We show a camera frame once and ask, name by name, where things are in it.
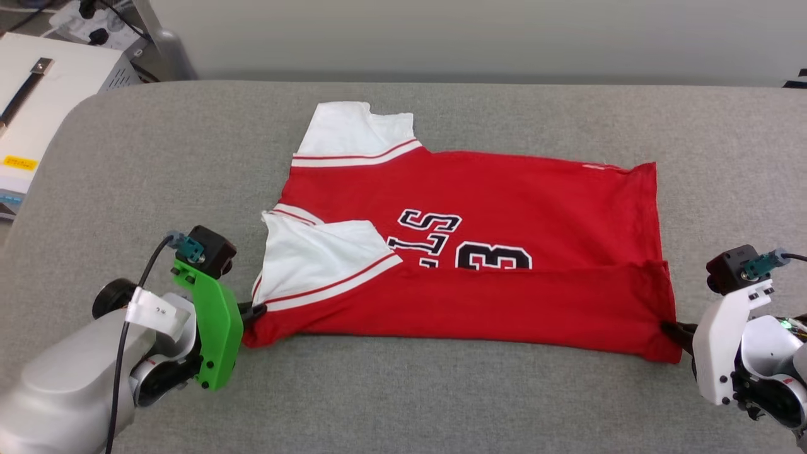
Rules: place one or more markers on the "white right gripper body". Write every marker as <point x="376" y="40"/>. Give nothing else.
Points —
<point x="719" y="353"/>

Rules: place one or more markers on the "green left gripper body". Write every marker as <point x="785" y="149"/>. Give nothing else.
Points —
<point x="217" y="334"/>

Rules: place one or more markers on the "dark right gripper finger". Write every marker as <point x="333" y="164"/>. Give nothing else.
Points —
<point x="681" y="334"/>

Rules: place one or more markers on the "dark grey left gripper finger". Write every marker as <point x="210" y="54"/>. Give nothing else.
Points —
<point x="250" y="314"/>

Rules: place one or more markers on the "red and white sports jersey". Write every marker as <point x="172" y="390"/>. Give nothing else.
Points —
<point x="504" y="296"/>

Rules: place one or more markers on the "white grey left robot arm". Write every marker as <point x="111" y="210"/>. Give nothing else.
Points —
<point x="63" y="378"/>

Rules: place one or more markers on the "grey partition foot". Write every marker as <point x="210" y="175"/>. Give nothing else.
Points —
<point x="171" y="57"/>

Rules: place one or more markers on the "grey stand with black tape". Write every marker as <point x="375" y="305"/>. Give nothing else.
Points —
<point x="797" y="81"/>

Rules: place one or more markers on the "white power strip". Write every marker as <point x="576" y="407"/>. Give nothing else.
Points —
<point x="107" y="22"/>

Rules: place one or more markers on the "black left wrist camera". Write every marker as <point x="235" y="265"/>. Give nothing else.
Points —
<point x="214" y="252"/>

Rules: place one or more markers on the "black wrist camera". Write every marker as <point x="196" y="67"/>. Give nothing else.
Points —
<point x="731" y="268"/>
<point x="214" y="252"/>

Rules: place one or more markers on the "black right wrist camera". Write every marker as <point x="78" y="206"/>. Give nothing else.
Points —
<point x="731" y="268"/>

